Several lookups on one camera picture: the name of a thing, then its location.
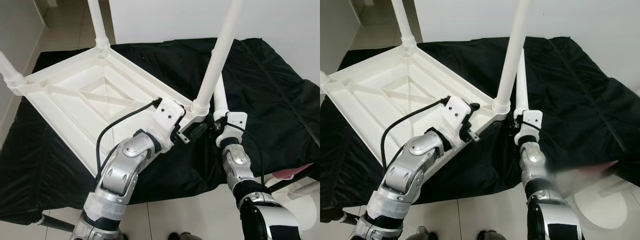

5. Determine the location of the black tripod leg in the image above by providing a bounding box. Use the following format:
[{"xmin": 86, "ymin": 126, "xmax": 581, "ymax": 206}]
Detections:
[
  {"xmin": 330, "ymin": 210, "xmax": 361, "ymax": 226},
  {"xmin": 37, "ymin": 214, "xmax": 76, "ymax": 233}
]

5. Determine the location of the black table cloth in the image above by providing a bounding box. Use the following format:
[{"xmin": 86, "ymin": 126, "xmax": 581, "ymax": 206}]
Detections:
[
  {"xmin": 0, "ymin": 37, "xmax": 321, "ymax": 226},
  {"xmin": 320, "ymin": 36, "xmax": 640, "ymax": 223}
]

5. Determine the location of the grey left robot foot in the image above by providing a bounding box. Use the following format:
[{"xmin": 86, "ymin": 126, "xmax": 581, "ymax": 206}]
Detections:
[{"xmin": 411, "ymin": 226, "xmax": 437, "ymax": 240}]

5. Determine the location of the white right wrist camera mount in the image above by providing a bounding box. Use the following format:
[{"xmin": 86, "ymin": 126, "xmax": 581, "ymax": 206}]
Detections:
[
  {"xmin": 216, "ymin": 112, "xmax": 248, "ymax": 148},
  {"xmin": 515, "ymin": 110, "xmax": 543, "ymax": 146}
]

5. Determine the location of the black stand pole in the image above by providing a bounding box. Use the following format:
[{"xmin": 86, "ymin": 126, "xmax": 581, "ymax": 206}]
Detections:
[{"xmin": 265, "ymin": 170, "xmax": 321, "ymax": 196}]

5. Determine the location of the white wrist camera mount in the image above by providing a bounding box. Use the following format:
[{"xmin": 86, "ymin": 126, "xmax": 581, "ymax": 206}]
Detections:
[
  {"xmin": 216, "ymin": 112, "xmax": 248, "ymax": 148},
  {"xmin": 150, "ymin": 98, "xmax": 187, "ymax": 151},
  {"xmin": 442, "ymin": 96, "xmax": 473, "ymax": 146},
  {"xmin": 515, "ymin": 110, "xmax": 543, "ymax": 146}
]

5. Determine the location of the white plastic table top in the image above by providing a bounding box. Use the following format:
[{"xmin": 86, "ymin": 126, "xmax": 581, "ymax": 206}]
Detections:
[
  {"xmin": 9, "ymin": 45, "xmax": 211, "ymax": 178},
  {"xmin": 320, "ymin": 42, "xmax": 512, "ymax": 171}
]

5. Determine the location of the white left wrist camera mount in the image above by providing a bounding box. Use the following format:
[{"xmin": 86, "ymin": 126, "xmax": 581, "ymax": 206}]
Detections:
[
  {"xmin": 442, "ymin": 96, "xmax": 473, "ymax": 146},
  {"xmin": 150, "ymin": 98, "xmax": 187, "ymax": 151}
]

